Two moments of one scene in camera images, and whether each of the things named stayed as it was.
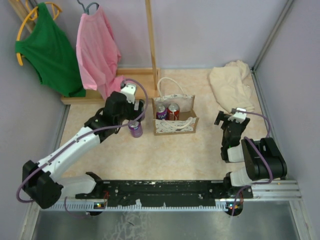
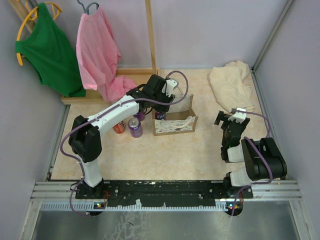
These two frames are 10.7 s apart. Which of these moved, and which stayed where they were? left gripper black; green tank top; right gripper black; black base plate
Moved: left gripper black
Stayed: right gripper black; black base plate; green tank top
